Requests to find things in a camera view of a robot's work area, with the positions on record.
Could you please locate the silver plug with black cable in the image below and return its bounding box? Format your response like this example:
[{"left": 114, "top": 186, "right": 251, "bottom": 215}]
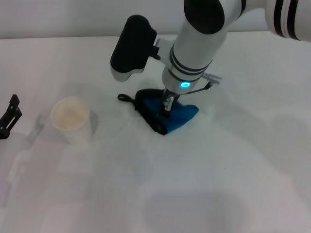
[{"left": 188, "top": 72, "right": 223, "bottom": 95}]

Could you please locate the blue rag with black trim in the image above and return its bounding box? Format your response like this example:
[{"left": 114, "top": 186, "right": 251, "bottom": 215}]
[{"left": 118, "top": 88, "right": 201, "bottom": 136}]

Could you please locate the white paper cup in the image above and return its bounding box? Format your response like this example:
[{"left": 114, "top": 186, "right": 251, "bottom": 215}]
[{"left": 50, "top": 96, "right": 92, "bottom": 145}]

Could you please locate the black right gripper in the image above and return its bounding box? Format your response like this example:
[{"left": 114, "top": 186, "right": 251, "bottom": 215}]
[{"left": 158, "top": 88, "right": 182, "bottom": 119}]

